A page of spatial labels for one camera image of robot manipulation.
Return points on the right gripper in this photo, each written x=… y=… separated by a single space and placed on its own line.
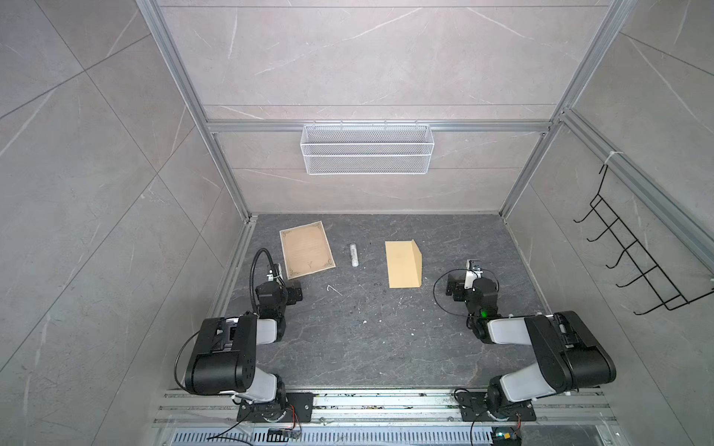
x=457 y=286

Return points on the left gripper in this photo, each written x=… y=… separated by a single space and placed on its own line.
x=293 y=293

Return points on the tan bordered letter paper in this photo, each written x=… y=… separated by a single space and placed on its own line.
x=306 y=250

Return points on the yellow kraft envelope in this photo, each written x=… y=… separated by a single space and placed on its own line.
x=404 y=263

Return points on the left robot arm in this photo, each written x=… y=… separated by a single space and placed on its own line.
x=224 y=357

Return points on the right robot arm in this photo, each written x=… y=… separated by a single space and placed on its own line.
x=568 y=356

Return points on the white glue stick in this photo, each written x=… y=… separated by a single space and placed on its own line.
x=354 y=255

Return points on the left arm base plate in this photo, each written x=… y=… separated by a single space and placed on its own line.
x=286 y=408

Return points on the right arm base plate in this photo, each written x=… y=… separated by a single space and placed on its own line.
x=479 y=406

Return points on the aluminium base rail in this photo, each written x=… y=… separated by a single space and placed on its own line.
x=387 y=416

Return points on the white wire mesh basket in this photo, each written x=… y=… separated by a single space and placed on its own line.
x=342 y=150

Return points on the black wire hook rack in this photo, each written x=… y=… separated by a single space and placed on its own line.
x=667 y=294

